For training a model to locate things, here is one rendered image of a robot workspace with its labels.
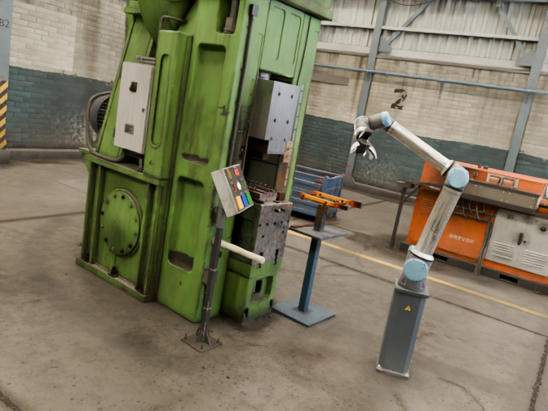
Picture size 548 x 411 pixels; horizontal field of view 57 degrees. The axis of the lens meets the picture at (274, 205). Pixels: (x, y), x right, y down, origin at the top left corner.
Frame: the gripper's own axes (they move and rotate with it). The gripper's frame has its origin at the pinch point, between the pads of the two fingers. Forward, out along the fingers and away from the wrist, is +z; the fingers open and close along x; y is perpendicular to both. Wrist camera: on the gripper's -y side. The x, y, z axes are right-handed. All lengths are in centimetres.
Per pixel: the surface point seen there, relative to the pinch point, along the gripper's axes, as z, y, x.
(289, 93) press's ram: -75, 21, 45
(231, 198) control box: 20, 44, 65
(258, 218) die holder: -14, 88, 41
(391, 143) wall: -676, 407, -260
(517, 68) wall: -686, 172, -407
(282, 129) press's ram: -62, 42, 42
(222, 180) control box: 14, 38, 73
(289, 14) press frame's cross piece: -112, -17, 61
